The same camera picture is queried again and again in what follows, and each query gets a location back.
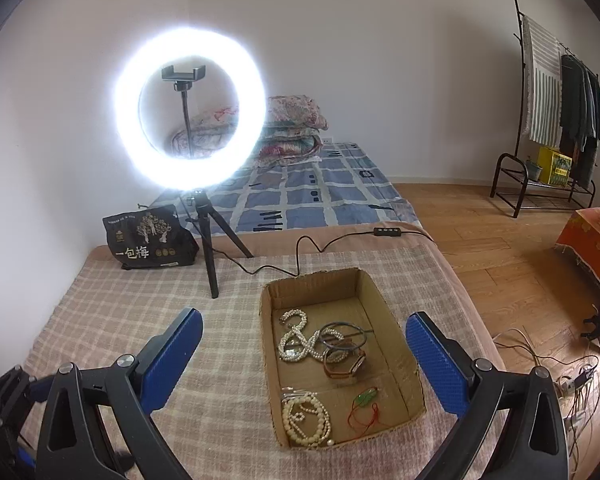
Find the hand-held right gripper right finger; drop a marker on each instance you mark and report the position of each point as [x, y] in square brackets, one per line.
[437, 360]

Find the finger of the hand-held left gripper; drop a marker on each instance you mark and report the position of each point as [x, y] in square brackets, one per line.
[12, 392]
[17, 460]

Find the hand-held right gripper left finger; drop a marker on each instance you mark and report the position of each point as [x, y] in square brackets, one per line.
[172, 355]

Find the blue bangle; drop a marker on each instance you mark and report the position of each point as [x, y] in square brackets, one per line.
[362, 332]

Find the cardboard box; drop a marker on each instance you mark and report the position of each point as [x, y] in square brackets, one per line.
[370, 290]

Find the pink plaid blanket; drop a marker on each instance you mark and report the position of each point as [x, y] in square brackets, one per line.
[130, 300]

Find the black tripod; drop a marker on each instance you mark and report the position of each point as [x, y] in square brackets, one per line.
[210, 260]

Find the black snack bag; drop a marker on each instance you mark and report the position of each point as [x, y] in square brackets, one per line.
[145, 240]

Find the small clear plastic bag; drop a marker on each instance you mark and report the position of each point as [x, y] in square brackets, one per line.
[307, 394]

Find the white power strip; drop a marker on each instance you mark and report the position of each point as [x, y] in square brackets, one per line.
[577, 381]

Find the orange cloth covered furniture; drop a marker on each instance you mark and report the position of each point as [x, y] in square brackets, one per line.
[590, 245]

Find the blue plaid bed sheet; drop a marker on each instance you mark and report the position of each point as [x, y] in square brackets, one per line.
[330, 190]

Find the small grey pot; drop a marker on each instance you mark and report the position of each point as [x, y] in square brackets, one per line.
[535, 170]

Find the yellow box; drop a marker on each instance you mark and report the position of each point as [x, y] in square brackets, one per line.
[555, 166]

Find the folded floral quilt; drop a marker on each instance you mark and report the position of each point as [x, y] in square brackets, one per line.
[295, 110]
[290, 147]

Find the black metal clothes rack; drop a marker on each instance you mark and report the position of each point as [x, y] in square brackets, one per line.
[517, 110]

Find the dark hanging clothes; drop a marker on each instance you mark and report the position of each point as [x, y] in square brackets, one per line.
[582, 120]

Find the black phone holder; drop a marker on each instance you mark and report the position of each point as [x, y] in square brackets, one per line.
[182, 74]

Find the striped hanging cloth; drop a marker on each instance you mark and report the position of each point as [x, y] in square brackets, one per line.
[542, 85]

